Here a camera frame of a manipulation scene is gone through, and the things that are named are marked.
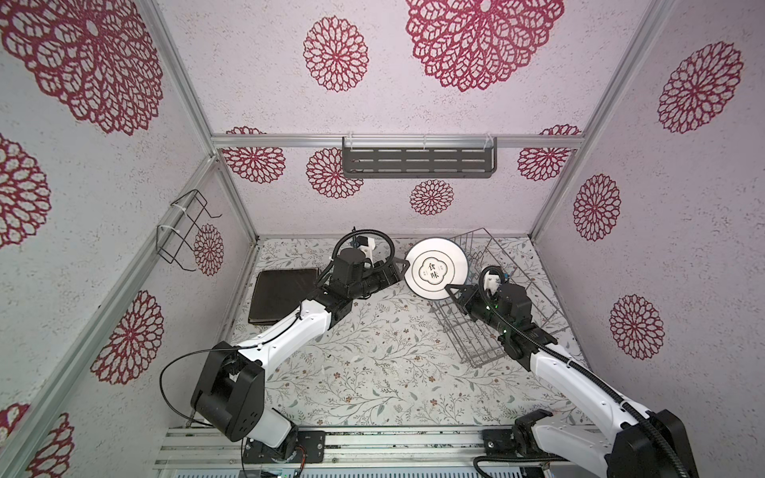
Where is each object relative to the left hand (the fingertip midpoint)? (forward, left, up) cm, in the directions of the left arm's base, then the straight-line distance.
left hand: (402, 272), depth 80 cm
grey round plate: (+2, -9, 0) cm, 9 cm away
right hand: (-4, -11, 0) cm, 12 cm away
